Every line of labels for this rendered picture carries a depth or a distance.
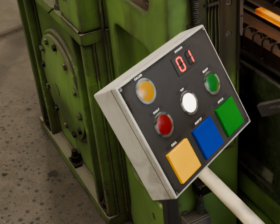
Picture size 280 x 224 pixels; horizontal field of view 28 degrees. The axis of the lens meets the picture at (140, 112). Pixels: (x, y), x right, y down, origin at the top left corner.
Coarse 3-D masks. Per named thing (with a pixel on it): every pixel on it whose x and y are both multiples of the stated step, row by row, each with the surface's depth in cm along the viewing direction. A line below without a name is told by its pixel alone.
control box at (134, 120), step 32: (192, 32) 133; (160, 64) 125; (192, 64) 131; (96, 96) 120; (128, 96) 117; (160, 96) 123; (224, 96) 137; (128, 128) 119; (192, 128) 128; (160, 160) 120; (160, 192) 123
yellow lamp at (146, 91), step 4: (140, 84) 119; (144, 84) 120; (148, 84) 121; (140, 88) 119; (144, 88) 120; (148, 88) 120; (152, 88) 121; (140, 92) 119; (144, 92) 120; (148, 92) 120; (152, 92) 121; (140, 96) 119; (144, 96) 119; (148, 96) 120; (152, 96) 121; (148, 100) 120
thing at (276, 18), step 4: (256, 8) 186; (260, 8) 185; (264, 8) 185; (256, 12) 186; (260, 12) 184; (264, 12) 183; (268, 12) 182; (272, 12) 182; (264, 16) 182; (268, 16) 180; (272, 16) 180; (276, 16) 180; (272, 20) 179; (276, 20) 177
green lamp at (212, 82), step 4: (208, 76) 134; (212, 76) 135; (208, 80) 134; (212, 80) 134; (216, 80) 136; (208, 84) 133; (212, 84) 134; (216, 84) 135; (208, 88) 133; (212, 88) 134; (216, 88) 135
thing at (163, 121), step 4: (160, 116) 122; (164, 116) 122; (160, 120) 121; (164, 120) 122; (168, 120) 123; (160, 124) 121; (164, 124) 122; (168, 124) 123; (160, 128) 121; (164, 128) 122; (168, 128) 122; (164, 132) 122; (168, 132) 122
